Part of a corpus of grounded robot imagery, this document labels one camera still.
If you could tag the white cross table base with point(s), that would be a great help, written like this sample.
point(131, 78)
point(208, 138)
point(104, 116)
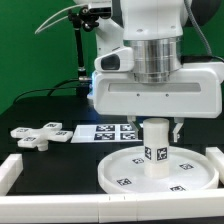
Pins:
point(31, 138)

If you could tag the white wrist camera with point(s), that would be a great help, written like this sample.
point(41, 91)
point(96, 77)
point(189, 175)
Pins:
point(120, 60)

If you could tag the white left fence bar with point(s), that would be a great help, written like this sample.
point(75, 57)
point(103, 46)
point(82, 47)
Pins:
point(10, 170)

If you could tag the white right fence bar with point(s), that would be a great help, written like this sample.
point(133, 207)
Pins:
point(216, 157)

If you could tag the white marker tag sheet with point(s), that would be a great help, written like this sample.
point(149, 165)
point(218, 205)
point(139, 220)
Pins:
point(104, 133)

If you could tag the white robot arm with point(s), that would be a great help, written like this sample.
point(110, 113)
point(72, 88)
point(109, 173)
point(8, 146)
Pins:
point(142, 75)

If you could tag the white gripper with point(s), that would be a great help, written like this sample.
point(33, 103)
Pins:
point(194, 91)

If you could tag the white round table top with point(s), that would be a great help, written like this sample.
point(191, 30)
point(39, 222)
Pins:
point(177, 169)

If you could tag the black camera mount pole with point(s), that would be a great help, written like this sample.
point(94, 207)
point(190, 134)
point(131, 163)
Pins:
point(83, 20)

